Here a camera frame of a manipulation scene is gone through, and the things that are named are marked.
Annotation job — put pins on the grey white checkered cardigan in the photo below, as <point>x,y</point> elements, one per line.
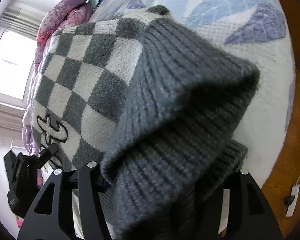
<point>152,92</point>

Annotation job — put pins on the black plug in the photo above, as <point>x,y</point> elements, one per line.
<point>289,200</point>

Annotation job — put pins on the white power strip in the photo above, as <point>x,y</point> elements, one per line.
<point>293,206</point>

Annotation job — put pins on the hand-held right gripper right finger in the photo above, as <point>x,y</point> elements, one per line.
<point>240,200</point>

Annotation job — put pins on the grey beige curtain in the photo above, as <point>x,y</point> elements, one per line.
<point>20,22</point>
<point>5,115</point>

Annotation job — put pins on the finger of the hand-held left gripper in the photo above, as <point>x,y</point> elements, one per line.
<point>48,152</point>

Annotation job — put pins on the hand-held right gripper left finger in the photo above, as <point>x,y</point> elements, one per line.
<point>87,180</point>

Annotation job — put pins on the white frame window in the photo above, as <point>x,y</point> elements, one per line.
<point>10,62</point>

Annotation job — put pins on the purple floral quilt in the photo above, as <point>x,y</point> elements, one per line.
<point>60,17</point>

